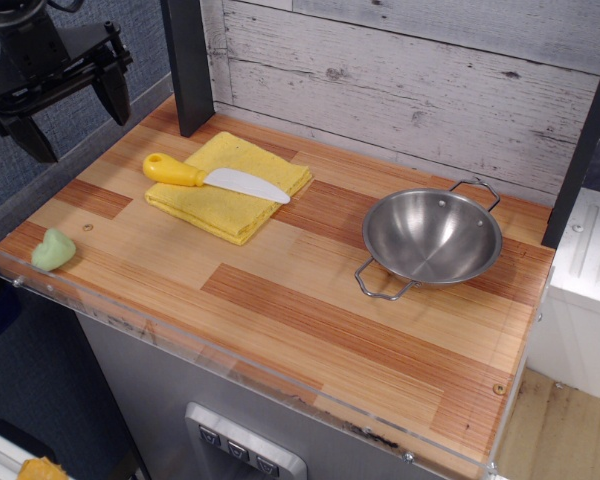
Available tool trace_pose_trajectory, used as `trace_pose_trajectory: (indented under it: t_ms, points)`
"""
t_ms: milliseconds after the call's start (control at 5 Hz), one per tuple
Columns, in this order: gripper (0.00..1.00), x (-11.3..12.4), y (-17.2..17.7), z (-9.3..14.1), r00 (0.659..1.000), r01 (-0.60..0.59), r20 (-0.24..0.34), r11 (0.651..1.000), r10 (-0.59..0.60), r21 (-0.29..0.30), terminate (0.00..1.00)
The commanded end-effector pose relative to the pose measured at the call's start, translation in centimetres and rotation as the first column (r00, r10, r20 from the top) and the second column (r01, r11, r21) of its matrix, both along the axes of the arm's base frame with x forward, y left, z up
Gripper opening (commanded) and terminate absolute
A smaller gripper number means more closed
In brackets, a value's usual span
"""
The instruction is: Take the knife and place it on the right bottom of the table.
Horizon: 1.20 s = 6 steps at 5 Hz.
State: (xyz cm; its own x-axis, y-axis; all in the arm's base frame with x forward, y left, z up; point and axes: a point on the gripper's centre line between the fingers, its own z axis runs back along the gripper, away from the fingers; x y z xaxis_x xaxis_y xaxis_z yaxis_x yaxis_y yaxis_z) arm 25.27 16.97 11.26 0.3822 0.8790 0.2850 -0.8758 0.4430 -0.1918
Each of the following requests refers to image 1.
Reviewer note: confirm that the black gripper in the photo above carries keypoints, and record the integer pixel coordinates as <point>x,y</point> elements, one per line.
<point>41,64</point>

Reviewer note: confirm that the grey dispenser button panel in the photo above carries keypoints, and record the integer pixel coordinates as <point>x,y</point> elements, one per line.
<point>227,450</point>

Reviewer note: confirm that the yellow folded cloth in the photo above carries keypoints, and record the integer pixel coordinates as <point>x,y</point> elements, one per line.
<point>229,215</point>

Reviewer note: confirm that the clear acrylic table guard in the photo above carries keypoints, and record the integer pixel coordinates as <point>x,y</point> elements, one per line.
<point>285,323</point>

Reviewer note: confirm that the dark right frame post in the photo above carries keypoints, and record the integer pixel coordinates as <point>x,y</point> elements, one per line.
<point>579,49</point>

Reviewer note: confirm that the stainless steel bowl with handles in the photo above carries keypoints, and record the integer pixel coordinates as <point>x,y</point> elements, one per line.
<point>432,236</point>

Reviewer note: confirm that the orange yellow object bottom left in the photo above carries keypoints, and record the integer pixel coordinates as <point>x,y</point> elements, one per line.
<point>41,469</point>

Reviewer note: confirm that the white box at right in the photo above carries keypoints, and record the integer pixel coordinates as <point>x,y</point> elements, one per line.
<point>565,342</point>

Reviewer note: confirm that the yellow handled white knife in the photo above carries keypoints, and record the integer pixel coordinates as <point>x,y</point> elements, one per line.
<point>165,169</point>

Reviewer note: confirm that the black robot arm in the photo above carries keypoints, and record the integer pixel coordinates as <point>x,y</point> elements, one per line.
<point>19,12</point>

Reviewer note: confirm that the silver toy fridge cabinet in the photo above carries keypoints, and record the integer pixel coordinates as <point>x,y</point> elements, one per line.
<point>344,420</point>

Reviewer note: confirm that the green toy vegetable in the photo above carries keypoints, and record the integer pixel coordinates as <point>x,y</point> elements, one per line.
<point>54,251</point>

